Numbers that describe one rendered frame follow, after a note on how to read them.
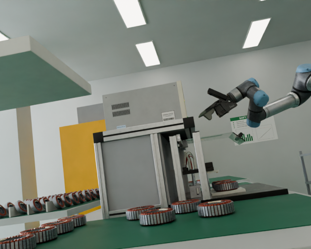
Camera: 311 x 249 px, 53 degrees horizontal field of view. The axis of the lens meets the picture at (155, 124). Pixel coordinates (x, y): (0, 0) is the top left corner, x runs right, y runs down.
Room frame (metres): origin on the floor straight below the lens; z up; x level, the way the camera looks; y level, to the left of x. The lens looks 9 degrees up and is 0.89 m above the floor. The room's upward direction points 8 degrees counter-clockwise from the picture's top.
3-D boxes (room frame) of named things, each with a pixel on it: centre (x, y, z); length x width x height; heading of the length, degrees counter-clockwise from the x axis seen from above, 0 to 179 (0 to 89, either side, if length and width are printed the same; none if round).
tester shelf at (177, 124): (1.66, 0.02, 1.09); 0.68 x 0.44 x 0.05; 174
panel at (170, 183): (1.65, -0.05, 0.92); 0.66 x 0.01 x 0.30; 174
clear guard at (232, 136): (1.80, -0.31, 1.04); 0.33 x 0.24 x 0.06; 84
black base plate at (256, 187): (1.63, -0.28, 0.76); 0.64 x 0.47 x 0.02; 174
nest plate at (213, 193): (1.50, -0.28, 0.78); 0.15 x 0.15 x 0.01; 84
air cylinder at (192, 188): (1.52, -0.14, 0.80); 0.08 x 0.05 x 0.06; 174
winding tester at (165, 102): (1.67, 0.02, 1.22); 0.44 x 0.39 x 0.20; 174
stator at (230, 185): (1.50, -0.28, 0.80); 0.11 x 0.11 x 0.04
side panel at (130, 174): (1.35, 0.14, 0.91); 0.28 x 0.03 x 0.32; 84
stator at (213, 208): (1.00, -0.15, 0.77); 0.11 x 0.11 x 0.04
